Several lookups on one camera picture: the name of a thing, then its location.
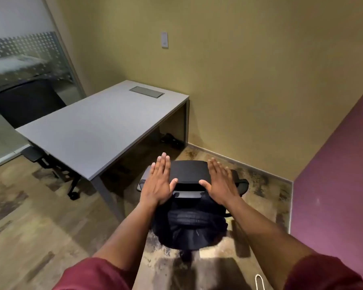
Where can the person's left hand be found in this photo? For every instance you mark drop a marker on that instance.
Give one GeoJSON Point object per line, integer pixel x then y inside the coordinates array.
{"type": "Point", "coordinates": [157, 187]}

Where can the person's right hand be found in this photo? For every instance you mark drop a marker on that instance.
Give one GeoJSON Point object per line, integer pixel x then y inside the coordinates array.
{"type": "Point", "coordinates": [222, 187]}

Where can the black office chair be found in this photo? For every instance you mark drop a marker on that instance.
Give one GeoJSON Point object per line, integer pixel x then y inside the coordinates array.
{"type": "Point", "coordinates": [24, 102]}
{"type": "Point", "coordinates": [190, 173]}

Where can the black backpack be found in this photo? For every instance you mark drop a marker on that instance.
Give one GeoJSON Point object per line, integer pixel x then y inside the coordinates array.
{"type": "Point", "coordinates": [187, 223]}

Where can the person's right forearm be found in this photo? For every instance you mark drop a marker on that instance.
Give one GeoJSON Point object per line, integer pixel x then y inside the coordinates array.
{"type": "Point", "coordinates": [266, 238]}

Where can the person's left forearm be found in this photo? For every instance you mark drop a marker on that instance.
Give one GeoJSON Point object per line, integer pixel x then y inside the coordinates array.
{"type": "Point", "coordinates": [130, 235]}

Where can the black power strip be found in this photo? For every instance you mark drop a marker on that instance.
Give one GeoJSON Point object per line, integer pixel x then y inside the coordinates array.
{"type": "Point", "coordinates": [171, 141]}

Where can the grey table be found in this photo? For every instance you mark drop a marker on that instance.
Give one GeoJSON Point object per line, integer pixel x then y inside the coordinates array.
{"type": "Point", "coordinates": [93, 129]}

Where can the maroon left sleeve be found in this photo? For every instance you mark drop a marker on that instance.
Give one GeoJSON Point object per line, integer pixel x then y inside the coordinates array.
{"type": "Point", "coordinates": [90, 276]}

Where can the maroon sleeve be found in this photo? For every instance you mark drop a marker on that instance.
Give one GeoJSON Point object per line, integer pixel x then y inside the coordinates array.
{"type": "Point", "coordinates": [90, 276]}
{"type": "Point", "coordinates": [323, 274]}

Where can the maroon right sleeve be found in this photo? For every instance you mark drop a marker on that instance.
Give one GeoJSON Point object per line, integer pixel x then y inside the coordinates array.
{"type": "Point", "coordinates": [323, 274]}

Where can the white desk behind glass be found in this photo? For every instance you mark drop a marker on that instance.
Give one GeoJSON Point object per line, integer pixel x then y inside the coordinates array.
{"type": "Point", "coordinates": [15, 64]}

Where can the white wall switch plate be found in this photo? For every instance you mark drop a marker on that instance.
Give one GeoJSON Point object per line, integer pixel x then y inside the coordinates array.
{"type": "Point", "coordinates": [165, 40]}

